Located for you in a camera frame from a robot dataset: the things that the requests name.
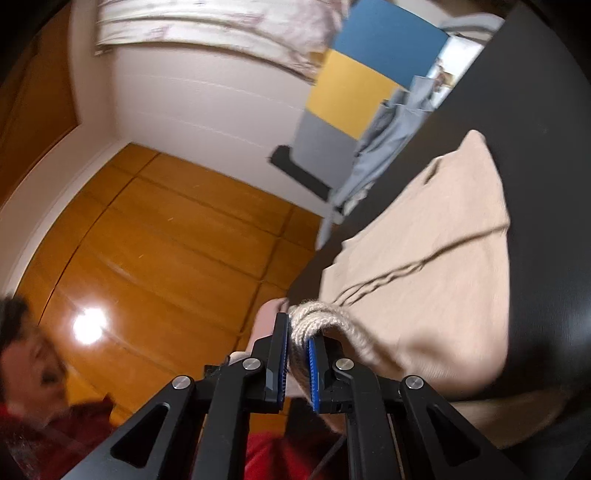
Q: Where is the wooden door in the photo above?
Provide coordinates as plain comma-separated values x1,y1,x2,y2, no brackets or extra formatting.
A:
0,44,83,204

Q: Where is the printed white seat cushion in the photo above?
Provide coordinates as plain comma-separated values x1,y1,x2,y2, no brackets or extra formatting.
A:
427,34,488,90

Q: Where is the beige knit sweater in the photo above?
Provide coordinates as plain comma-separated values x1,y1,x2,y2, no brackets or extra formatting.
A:
286,129,571,450

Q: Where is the person's red top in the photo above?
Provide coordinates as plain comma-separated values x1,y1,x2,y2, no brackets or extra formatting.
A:
0,397,354,480

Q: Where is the grey-blue garment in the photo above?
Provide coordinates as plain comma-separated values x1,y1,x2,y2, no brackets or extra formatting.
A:
315,74,458,252

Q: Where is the floral white curtain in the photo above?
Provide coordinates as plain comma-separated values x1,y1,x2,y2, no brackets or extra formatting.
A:
93,0,358,80

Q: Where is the pink folded garment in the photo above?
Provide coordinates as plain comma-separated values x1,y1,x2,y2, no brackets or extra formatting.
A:
249,296,291,356

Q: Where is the grey yellow blue chair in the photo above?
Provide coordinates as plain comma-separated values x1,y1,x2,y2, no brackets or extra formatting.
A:
293,0,506,192

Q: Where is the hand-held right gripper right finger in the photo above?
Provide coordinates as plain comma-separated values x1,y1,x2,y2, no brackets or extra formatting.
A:
307,336,527,480

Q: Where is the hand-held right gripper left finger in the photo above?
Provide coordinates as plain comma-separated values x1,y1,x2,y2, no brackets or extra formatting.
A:
60,312,293,480

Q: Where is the person's head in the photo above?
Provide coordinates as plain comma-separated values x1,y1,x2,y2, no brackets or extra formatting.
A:
0,294,70,428

